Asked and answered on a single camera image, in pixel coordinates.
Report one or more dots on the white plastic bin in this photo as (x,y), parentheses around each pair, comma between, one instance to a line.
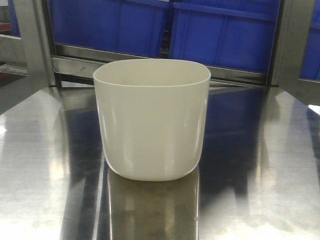
(152,115)

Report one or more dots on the blue crate behind left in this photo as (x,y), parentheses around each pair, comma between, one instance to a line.
(133,27)

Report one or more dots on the blue crate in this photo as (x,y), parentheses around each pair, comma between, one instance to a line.
(133,27)
(311,63)
(236,34)

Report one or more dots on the blue crate behind right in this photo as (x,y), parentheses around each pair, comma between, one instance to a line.
(236,34)

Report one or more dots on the blue crate far right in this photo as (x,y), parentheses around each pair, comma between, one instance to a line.
(311,63)

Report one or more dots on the stainless steel shelf frame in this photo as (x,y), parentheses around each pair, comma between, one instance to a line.
(35,53)

